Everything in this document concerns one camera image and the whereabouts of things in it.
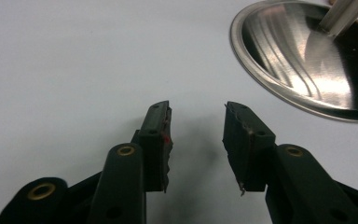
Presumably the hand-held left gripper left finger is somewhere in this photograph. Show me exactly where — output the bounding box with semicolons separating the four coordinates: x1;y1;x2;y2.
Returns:
88;100;172;224

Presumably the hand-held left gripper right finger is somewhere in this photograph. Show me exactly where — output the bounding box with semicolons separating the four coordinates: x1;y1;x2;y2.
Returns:
223;101;358;224

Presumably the steel utensil stand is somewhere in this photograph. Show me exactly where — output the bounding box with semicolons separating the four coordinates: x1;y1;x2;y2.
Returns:
228;0;358;123

